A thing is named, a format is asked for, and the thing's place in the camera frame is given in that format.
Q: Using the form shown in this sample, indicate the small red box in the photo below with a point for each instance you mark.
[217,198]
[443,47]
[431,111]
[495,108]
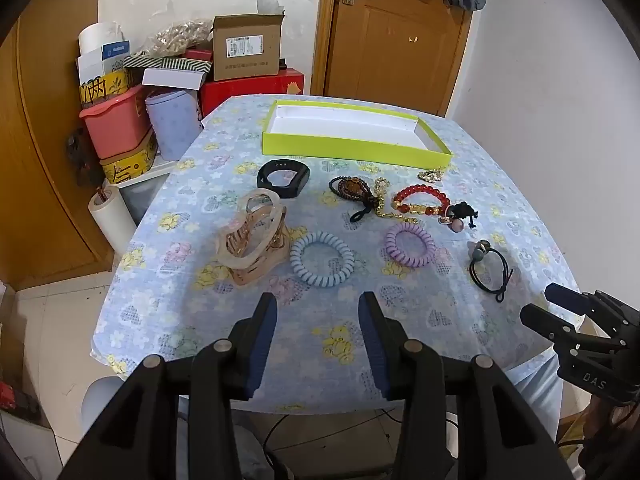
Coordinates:
[197,55]

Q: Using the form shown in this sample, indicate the dark carved ornament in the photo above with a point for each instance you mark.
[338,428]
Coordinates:
[82,155]

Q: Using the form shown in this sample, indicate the translucent beige hair claw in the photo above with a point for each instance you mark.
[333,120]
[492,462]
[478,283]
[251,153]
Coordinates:
[235,255]

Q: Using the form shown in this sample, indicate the green shallow cardboard tray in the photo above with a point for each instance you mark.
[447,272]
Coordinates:
[350,147]

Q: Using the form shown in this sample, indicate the black watch band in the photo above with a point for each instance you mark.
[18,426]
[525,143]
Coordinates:
[301,180]

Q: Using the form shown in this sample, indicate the white flat box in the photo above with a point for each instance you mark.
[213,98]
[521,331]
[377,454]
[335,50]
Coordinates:
[170,77]

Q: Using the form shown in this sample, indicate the brown cardboard box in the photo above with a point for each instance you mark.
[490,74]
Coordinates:
[245,50]

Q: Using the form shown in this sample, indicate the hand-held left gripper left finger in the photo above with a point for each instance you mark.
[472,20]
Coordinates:
[262,350]

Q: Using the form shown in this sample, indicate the white roll brown core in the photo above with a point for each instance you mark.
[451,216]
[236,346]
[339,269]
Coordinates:
[112,220]

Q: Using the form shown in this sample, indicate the white paper roll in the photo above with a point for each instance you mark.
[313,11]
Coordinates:
[97,35]

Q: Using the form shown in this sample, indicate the lavender plastic bin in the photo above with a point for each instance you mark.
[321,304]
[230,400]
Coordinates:
[172,125]

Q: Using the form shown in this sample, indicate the large red gift box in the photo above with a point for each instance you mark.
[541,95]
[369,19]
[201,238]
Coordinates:
[250,91]

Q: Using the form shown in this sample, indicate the wooden wardrobe panel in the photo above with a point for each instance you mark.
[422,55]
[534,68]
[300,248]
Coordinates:
[45,160]

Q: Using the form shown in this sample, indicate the white storage drawer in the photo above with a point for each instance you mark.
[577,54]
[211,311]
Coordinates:
[147,190]

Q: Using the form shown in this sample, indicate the yellow printed tin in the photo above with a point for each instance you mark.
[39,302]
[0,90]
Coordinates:
[127,165]
[107,87]

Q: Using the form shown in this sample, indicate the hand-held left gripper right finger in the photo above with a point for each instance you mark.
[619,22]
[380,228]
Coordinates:
[375,350]

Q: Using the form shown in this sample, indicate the blue floral tablecloth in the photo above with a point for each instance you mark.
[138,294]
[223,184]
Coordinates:
[425,310]

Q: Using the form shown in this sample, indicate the clear bag of nuts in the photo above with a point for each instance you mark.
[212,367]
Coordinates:
[180,37]

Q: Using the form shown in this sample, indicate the brown wooden door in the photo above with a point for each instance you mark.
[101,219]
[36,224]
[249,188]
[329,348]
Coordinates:
[400,50]

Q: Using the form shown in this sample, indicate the small gold pendant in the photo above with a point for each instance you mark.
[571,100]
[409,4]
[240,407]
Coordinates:
[430,176]

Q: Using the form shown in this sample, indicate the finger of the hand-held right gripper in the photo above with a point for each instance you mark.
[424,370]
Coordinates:
[565,296]
[537,321]

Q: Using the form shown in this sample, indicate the pink plastic bin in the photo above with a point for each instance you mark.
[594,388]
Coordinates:
[117,125]

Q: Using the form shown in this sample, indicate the white and blue box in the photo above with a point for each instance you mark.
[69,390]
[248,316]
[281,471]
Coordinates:
[112,57]

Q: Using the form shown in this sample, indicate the green striped flat box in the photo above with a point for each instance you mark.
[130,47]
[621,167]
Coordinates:
[165,63]

